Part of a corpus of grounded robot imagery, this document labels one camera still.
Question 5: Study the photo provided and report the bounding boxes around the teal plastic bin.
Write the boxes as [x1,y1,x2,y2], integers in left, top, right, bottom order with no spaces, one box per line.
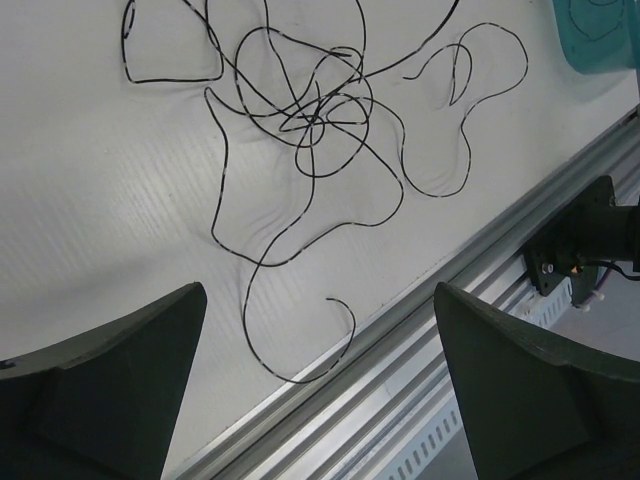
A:
[552,0,639,75]

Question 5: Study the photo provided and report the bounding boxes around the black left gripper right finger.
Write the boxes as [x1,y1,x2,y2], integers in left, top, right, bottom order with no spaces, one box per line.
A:
[434,282,639,479]

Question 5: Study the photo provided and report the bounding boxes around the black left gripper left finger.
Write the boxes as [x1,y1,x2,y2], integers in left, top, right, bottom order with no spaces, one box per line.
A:
[1,282,207,479]

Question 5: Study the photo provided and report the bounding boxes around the red and black wires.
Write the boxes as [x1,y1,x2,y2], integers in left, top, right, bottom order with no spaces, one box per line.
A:
[122,0,530,385]

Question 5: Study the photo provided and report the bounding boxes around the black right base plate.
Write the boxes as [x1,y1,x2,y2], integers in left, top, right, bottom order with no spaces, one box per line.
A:
[523,175,615,296]

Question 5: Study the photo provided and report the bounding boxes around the white slotted cable duct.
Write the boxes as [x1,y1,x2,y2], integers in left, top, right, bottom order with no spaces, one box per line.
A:
[376,283,589,479]

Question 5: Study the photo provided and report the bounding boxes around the aluminium mounting rail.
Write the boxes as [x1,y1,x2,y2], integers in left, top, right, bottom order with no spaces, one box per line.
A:
[181,110,639,479]

